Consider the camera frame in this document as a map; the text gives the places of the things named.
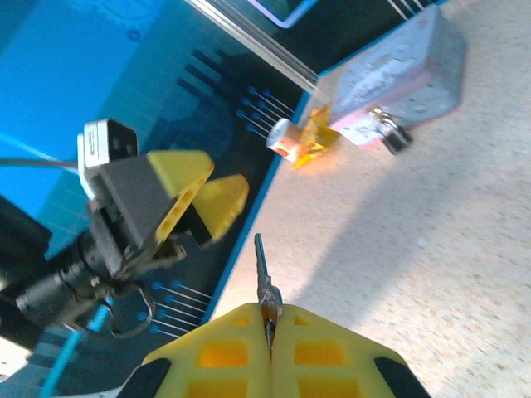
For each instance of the silver metal key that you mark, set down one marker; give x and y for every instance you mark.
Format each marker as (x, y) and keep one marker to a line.
(262, 269)

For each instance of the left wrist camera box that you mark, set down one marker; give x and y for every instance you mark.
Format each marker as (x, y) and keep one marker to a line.
(105, 143)

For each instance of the black padlock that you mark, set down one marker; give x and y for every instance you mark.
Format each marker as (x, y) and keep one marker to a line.
(397, 139)

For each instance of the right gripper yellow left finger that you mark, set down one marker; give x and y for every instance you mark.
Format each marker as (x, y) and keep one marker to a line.
(232, 373)

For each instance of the silver foil pouch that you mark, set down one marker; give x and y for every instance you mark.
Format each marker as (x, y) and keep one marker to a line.
(394, 70)

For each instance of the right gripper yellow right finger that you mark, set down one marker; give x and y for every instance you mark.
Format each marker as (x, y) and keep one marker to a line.
(332, 373)

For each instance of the aluminium frame post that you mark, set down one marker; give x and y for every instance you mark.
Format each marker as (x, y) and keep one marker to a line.
(265, 45)

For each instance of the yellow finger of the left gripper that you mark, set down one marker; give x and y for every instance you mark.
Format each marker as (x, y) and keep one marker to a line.
(222, 203)
(182, 174)

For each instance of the white yogurt cup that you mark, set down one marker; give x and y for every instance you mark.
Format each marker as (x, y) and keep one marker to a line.
(284, 139)

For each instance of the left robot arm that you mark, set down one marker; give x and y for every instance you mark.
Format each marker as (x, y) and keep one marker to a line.
(45, 294)

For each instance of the yellow snack packet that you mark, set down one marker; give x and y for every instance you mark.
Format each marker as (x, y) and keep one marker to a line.
(316, 139)

